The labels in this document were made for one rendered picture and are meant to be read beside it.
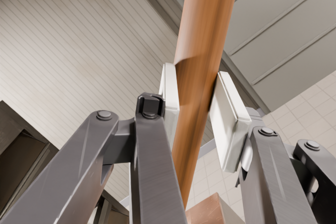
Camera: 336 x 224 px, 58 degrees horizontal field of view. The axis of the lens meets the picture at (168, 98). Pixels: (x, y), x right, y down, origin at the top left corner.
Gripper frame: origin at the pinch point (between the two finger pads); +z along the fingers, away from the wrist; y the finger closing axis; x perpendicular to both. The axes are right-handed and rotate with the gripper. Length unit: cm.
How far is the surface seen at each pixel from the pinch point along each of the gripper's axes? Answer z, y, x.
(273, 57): 312, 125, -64
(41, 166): 133, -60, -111
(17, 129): 144, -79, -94
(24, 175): 117, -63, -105
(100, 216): 133, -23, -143
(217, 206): 156, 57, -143
